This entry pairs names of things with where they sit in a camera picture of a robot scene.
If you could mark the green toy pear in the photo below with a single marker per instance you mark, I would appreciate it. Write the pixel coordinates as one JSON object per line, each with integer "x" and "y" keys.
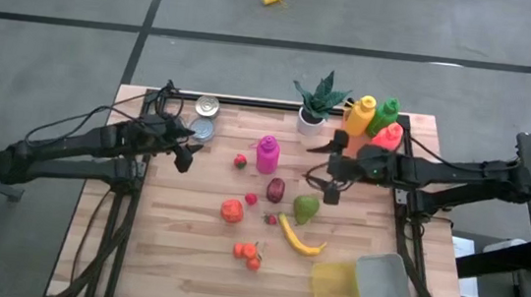
{"x": 305, "y": 209}

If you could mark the large yellow squeeze bottle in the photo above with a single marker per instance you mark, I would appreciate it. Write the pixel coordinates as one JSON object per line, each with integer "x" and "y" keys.
{"x": 360, "y": 119}

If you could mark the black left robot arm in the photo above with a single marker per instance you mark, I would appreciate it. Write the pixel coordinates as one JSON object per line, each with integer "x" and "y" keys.
{"x": 73, "y": 140}

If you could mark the red toy strawberry long stem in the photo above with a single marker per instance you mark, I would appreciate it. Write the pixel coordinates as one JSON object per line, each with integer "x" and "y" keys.
{"x": 250, "y": 199}

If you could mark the red toy strawberry green leaves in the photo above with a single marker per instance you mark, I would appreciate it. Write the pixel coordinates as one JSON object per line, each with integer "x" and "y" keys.
{"x": 271, "y": 219}

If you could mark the snake plant in white pot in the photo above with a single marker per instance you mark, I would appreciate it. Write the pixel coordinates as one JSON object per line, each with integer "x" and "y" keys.
{"x": 310, "y": 121}

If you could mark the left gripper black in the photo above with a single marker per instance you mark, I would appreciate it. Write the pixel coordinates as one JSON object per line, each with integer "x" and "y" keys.
{"x": 165, "y": 138}

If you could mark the tin can gold lid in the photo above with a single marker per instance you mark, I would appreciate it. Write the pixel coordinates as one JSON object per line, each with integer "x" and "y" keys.
{"x": 207, "y": 106}

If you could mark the orange toy bell pepper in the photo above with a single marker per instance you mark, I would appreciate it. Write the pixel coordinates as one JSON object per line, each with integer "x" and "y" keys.
{"x": 232, "y": 210}

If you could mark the white paper sheet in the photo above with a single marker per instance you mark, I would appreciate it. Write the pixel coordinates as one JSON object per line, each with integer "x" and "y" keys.
{"x": 465, "y": 248}

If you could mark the small orange carrots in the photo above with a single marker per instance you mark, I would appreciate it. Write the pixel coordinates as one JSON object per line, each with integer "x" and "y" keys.
{"x": 248, "y": 251}

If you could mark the yellow toy banana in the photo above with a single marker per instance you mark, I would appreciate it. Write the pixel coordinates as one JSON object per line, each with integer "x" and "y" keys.
{"x": 295, "y": 240}

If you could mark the small red strawberry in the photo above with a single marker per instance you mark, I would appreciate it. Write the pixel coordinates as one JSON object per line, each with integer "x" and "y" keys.
{"x": 240, "y": 161}

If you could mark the translucent orange bin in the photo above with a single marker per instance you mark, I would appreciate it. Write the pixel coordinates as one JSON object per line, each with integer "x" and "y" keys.
{"x": 357, "y": 143}

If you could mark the dark red toy apple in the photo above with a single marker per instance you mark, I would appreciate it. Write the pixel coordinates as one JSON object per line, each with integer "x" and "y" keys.
{"x": 276, "y": 190}

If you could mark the neon red squeeze bottle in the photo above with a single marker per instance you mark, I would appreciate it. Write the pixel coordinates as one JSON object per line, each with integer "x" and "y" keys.
{"x": 387, "y": 137}

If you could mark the black table frame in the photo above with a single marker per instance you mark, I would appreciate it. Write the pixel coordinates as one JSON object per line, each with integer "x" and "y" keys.
{"x": 250, "y": 102}

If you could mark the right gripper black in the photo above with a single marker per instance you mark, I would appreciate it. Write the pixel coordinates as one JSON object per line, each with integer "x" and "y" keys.
{"x": 367, "y": 171}

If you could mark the grey plastic bin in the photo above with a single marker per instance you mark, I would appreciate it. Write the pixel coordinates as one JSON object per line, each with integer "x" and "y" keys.
{"x": 386, "y": 292}

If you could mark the green squeeze bottle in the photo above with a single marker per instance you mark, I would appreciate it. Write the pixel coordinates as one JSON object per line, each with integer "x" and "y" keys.
{"x": 383, "y": 116}

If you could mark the translucent yellow bin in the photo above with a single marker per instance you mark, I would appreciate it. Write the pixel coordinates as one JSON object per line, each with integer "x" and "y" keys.
{"x": 336, "y": 294}

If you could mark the magenta squeeze bottle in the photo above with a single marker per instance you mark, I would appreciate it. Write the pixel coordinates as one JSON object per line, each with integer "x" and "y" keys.
{"x": 267, "y": 156}

